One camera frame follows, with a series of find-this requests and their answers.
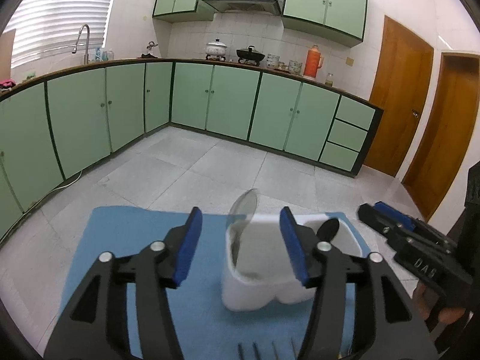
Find black spoon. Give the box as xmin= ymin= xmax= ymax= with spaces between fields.
xmin=316 ymin=218 xmax=339 ymax=243

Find cream plastic fork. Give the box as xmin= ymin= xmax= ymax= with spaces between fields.
xmin=237 ymin=337 xmax=299 ymax=360

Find steel kitchen faucet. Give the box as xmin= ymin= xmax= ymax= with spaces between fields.
xmin=71 ymin=23 xmax=92 ymax=65

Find right hand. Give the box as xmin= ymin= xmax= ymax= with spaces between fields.
xmin=412 ymin=281 xmax=474 ymax=325

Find black cabinet at right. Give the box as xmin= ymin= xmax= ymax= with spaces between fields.
xmin=465 ymin=162 xmax=480 ymax=213

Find far right wooden door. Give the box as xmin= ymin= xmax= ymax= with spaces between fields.
xmin=402 ymin=53 xmax=479 ymax=219

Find wooden door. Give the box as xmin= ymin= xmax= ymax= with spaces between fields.
xmin=365 ymin=16 xmax=434 ymax=176
xmin=402 ymin=53 xmax=479 ymax=219

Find white double utensil holder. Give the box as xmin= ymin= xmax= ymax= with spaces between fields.
xmin=220 ymin=214 xmax=364 ymax=313

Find small glass jar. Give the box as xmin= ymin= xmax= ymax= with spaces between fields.
xmin=325 ymin=73 xmax=334 ymax=87

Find near wooden door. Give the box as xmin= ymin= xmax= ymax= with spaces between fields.
xmin=365 ymin=16 xmax=434 ymax=176

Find orange thermos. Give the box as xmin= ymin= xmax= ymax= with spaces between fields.
xmin=304 ymin=45 xmax=323 ymax=80

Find patterned glass canister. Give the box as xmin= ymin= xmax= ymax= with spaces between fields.
xmin=288 ymin=60 xmax=303 ymax=76

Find black wok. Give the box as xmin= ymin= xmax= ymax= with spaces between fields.
xmin=236 ymin=46 xmax=265 ymax=67

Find green lower cabinets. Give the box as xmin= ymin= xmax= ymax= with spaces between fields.
xmin=1 ymin=59 xmax=383 ymax=233

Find white cooking pot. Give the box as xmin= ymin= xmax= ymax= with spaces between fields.
xmin=205 ymin=38 xmax=228 ymax=62

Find pink cloth on counter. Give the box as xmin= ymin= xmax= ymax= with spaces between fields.
xmin=0 ymin=80 xmax=16 ymax=91

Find range hood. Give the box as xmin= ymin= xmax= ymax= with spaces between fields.
xmin=202 ymin=0 xmax=281 ymax=16

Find window blinds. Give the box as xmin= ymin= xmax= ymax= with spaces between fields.
xmin=6 ymin=0 xmax=113 ymax=68

